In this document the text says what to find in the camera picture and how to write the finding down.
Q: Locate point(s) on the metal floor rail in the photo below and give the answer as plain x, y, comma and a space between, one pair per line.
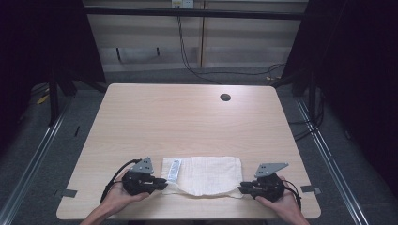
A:
331, 162
31, 162

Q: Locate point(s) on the black wall hook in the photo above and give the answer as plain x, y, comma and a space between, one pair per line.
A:
158, 51
118, 54

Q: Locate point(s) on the white power outlet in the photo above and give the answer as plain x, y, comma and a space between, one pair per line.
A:
182, 3

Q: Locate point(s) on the yellow object on floor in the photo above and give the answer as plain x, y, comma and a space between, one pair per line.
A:
42, 99

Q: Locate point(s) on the grey tape strip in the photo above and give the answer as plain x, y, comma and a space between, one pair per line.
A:
310, 189
68, 193

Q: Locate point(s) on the person's right hand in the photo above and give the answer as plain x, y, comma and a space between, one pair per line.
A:
286, 204

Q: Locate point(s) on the white cloth with label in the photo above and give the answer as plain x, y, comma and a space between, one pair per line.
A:
203, 176

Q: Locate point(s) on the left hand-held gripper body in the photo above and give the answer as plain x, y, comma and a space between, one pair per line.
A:
139, 182

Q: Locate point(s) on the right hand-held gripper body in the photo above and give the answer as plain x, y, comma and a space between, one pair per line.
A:
270, 187

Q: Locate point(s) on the black metal stand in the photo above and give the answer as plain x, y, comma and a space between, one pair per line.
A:
53, 100

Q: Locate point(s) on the black horizontal bar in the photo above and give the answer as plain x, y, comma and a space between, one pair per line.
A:
194, 13

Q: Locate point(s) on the black curtain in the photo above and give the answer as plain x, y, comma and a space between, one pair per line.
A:
37, 56
356, 78

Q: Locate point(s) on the person's left hand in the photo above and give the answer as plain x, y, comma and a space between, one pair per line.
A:
120, 197

